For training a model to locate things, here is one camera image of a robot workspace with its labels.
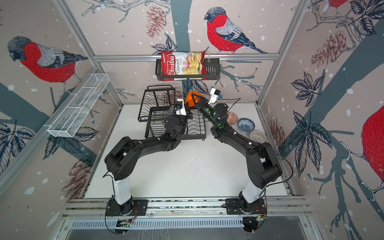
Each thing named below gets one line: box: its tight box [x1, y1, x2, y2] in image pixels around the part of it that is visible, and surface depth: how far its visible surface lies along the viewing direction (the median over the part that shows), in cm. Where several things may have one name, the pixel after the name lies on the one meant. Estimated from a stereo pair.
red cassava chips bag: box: [161, 50, 207, 81], surface depth 90 cm
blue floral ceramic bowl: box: [237, 118, 255, 133], surface depth 106 cm
